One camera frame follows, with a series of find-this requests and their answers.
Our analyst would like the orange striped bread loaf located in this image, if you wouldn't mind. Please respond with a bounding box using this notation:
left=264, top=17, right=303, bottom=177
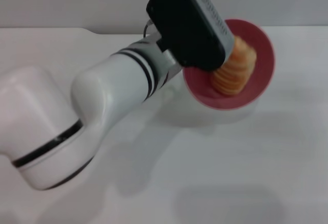
left=210, top=36, right=258, bottom=95

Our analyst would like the grey left arm cable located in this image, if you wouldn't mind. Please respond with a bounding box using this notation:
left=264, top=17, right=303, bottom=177
left=142, top=18, right=157, bottom=39

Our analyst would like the pink plastic bowl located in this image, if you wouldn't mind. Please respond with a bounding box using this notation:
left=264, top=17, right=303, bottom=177
left=181, top=18, right=276, bottom=111

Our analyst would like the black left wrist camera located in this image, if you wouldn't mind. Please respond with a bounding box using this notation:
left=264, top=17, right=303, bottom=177
left=146, top=0, right=235, bottom=72

